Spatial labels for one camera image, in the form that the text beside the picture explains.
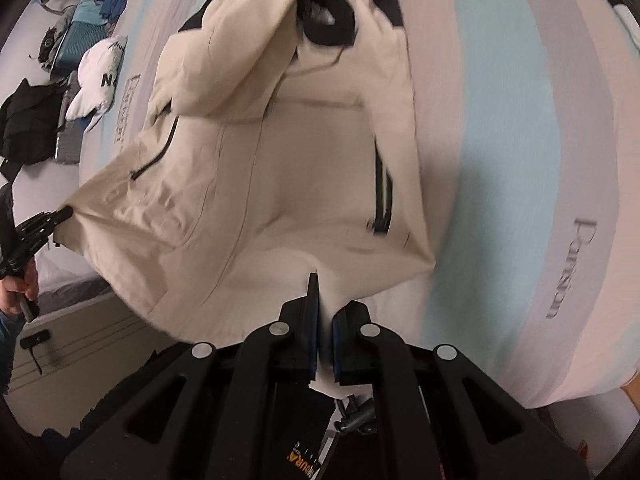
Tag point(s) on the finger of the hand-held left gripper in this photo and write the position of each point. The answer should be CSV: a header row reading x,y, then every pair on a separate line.
x,y
47,220
30,250

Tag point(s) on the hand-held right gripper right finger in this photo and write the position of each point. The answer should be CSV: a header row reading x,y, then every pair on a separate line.
x,y
338,340

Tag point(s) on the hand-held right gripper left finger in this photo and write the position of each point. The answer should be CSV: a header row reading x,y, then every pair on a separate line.
x,y
314,320

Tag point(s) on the beige and black hooded jacket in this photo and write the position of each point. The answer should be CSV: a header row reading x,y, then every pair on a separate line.
x,y
280,185

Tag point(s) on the person's left hand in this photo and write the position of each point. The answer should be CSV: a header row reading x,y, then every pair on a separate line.
x,y
22,290

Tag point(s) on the black tripod head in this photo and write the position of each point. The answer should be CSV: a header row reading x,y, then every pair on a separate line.
x,y
356,416

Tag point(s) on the silver suitcase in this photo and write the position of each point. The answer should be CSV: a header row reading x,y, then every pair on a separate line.
x,y
67,132

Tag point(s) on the black clothing pile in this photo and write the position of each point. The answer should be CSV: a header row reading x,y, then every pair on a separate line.
x,y
25,120

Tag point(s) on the white hooded sweatshirt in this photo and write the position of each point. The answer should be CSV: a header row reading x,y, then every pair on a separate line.
x,y
100,77

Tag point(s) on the teal suitcase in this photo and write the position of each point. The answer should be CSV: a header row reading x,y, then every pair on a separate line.
x,y
77,40

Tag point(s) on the bed with striped sheet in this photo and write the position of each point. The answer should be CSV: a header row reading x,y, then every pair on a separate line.
x,y
500,160

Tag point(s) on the beige bed frame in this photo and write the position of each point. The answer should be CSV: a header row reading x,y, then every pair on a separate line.
x,y
85,340

